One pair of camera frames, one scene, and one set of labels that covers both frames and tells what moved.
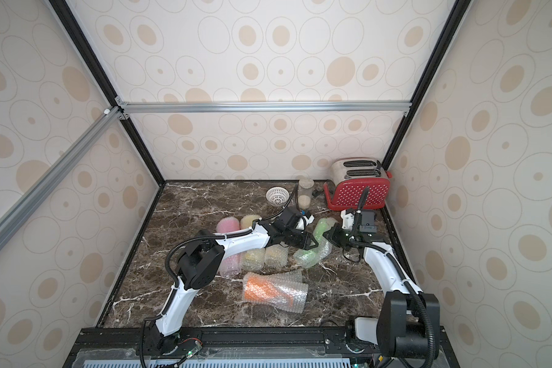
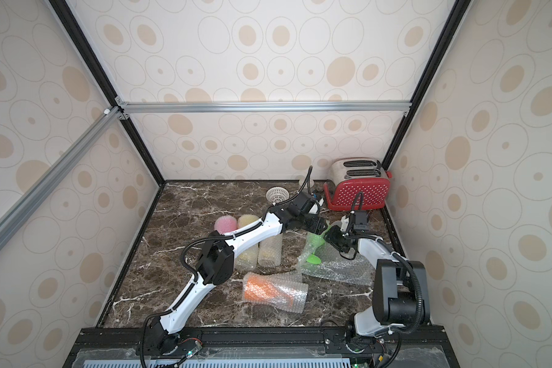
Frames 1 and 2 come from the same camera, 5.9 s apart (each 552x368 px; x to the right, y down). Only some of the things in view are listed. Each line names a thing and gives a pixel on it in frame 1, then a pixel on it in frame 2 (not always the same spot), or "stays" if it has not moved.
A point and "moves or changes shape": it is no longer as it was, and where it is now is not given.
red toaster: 349,179 stays
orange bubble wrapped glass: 284,291 stays
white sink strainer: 277,195 stays
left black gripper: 306,241 → 318,225
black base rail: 241,346 stays
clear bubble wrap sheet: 310,257 moves or changes shape
